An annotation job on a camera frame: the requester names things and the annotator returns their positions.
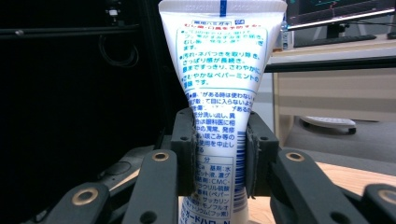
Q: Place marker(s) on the black metal crossbar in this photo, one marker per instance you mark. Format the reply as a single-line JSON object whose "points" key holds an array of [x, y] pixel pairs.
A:
{"points": [[68, 31]]}

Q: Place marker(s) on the camera on stand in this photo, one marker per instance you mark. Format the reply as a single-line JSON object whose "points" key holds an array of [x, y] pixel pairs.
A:
{"points": [[112, 12]]}

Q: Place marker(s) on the clear plastic bottle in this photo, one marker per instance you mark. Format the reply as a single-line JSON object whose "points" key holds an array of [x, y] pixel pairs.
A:
{"points": [[285, 34]]}

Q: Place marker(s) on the computer monitor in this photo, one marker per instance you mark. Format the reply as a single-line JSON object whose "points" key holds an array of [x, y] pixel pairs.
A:
{"points": [[339, 11]]}

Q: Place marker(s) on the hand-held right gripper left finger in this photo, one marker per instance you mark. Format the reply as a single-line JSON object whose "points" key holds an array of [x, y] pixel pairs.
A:
{"points": [[183, 149]]}

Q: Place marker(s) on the light wooden desk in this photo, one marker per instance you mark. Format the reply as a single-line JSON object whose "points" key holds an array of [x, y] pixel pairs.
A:
{"points": [[336, 90]]}

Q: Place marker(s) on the black horizontal frame bar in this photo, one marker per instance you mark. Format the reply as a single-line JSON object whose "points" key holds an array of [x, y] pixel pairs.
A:
{"points": [[330, 63]]}

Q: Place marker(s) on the white toothpaste tube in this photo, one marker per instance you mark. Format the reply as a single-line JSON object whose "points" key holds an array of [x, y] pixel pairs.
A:
{"points": [[221, 77]]}

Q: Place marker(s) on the low wheeled base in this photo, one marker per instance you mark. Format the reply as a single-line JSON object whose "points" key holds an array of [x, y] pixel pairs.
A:
{"points": [[330, 122]]}

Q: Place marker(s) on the black keyboard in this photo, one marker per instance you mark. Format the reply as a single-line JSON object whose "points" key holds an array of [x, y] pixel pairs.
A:
{"points": [[334, 40]]}

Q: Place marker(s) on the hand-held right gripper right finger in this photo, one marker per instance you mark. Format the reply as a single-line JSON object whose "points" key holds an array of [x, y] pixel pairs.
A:
{"points": [[261, 149]]}

